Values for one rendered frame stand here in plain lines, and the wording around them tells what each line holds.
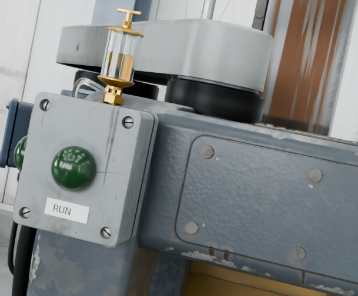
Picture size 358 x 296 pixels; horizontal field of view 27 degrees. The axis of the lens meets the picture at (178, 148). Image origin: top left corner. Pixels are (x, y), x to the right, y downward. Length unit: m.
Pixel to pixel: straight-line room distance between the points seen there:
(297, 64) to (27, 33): 5.38
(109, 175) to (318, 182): 0.14
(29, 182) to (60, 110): 0.05
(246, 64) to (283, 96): 0.37
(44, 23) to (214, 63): 5.65
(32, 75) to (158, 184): 5.74
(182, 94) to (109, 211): 0.19
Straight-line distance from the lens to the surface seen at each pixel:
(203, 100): 0.63
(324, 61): 1.00
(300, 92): 1.00
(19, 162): 0.51
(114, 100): 0.56
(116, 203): 0.48
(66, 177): 0.47
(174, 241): 0.52
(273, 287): 0.76
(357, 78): 5.69
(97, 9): 5.62
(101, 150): 0.48
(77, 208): 0.49
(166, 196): 0.52
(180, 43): 0.66
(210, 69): 0.63
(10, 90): 6.32
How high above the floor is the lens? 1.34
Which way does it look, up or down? 3 degrees down
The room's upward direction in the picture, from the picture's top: 11 degrees clockwise
